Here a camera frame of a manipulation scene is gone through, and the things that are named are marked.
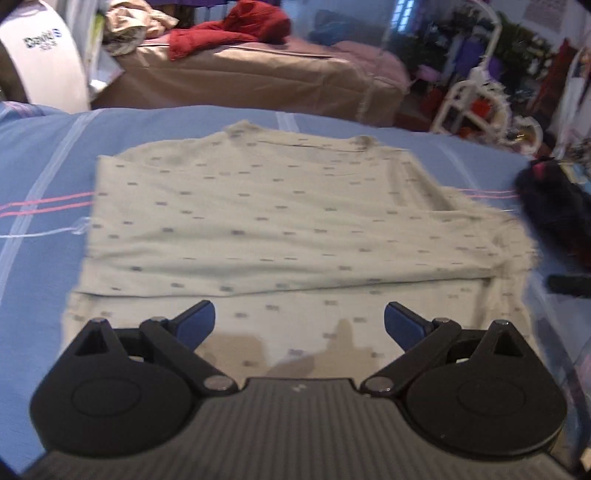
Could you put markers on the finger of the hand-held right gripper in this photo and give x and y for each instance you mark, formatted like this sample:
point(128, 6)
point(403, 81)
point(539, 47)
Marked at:
point(570, 285)

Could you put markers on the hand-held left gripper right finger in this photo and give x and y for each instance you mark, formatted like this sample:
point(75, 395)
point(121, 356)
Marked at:
point(404, 325)

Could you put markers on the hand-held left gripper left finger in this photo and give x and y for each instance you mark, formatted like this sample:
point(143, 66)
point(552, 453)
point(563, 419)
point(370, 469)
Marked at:
point(198, 319)

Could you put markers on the cream polka dot shirt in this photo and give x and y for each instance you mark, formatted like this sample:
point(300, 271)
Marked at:
point(277, 221)

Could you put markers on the pile of dark clothes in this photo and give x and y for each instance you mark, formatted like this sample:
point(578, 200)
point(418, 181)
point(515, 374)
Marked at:
point(554, 207)

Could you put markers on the blue striped bedsheet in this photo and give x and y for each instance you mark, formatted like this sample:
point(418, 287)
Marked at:
point(41, 258)

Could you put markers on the red jacket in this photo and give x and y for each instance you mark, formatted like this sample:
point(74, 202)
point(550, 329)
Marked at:
point(249, 23)

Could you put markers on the white plastic bag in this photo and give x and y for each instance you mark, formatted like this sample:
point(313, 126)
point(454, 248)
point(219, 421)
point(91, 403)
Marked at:
point(46, 60)

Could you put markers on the blue bag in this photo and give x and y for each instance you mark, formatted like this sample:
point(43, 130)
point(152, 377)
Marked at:
point(337, 30)

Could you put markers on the beige crumpled blanket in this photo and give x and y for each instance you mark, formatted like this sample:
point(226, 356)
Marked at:
point(134, 23)

